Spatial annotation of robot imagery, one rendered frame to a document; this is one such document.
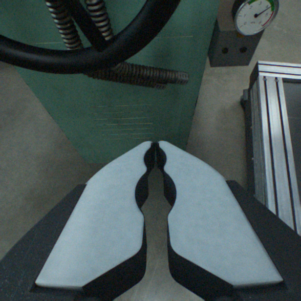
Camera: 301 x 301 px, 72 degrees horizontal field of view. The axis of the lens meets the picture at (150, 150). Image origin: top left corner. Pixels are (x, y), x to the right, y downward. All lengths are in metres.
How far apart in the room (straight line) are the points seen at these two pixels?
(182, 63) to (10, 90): 1.13
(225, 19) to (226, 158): 0.64
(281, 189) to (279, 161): 0.10
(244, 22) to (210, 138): 0.68
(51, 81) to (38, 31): 0.13
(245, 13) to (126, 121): 0.43
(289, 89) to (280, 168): 0.38
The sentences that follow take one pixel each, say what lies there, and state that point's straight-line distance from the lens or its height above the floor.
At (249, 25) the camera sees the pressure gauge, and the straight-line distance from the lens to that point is 0.42.
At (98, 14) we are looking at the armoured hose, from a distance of 0.31.
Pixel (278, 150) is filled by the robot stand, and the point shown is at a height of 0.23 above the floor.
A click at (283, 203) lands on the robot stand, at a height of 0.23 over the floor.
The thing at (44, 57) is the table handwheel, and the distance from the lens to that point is 0.29.
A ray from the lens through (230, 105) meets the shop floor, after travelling 1.17.
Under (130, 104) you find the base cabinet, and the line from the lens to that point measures 0.61.
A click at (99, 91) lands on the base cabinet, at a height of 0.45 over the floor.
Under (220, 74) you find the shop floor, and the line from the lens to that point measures 1.31.
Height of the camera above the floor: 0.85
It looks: 62 degrees down
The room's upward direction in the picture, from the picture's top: 5 degrees counter-clockwise
